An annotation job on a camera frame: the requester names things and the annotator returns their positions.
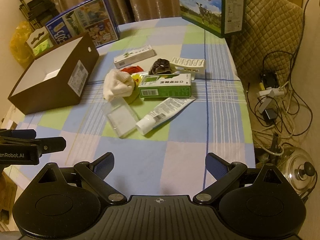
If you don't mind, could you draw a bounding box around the white ointment tube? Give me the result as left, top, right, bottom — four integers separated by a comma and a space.
136, 96, 196, 135

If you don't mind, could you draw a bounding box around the white bird ointment box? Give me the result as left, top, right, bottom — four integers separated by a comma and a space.
114, 44, 156, 69

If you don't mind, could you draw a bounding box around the red snack packet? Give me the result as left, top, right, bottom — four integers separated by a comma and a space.
120, 66, 144, 75

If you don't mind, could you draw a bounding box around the checkered bed sheet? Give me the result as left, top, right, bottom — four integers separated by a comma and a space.
8, 18, 255, 196

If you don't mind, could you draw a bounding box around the quilted beige cover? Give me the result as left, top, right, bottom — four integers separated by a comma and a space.
229, 0, 303, 83

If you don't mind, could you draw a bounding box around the black tangled cable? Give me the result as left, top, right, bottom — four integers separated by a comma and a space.
246, 0, 320, 137

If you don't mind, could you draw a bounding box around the yellow plastic bag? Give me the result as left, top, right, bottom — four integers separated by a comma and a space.
9, 21, 34, 69

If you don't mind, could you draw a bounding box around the white wavy plastic rack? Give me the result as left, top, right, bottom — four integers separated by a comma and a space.
169, 57, 206, 80

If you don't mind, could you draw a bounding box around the blue milk carton box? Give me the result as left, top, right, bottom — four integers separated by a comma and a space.
46, 0, 119, 48

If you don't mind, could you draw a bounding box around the white cloth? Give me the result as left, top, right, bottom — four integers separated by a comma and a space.
103, 69, 135, 102

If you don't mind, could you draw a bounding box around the steel pot with lid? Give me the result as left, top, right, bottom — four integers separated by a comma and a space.
277, 146, 317, 203

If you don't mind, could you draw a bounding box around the green cow milk box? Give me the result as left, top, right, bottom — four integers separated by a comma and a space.
179, 0, 246, 38

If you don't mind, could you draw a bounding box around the green white spray box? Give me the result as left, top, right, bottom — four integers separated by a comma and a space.
138, 74, 192, 98

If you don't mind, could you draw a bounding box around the black power adapter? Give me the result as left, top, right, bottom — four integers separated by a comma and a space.
263, 108, 278, 122

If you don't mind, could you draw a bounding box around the black folding cart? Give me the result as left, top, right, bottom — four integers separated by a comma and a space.
19, 0, 59, 30

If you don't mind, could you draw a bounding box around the yellow snack pouch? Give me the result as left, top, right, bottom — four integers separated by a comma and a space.
124, 73, 142, 104

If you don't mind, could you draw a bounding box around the brown cardboard storage box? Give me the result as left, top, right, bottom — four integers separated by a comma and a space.
8, 33, 99, 115

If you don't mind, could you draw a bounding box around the dark brown scrunchie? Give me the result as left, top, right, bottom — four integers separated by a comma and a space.
149, 59, 172, 75

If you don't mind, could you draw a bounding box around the white power strip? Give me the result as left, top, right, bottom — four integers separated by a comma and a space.
257, 88, 286, 98

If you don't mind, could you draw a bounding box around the tissue pack cardboard box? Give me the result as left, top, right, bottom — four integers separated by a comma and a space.
27, 27, 54, 57

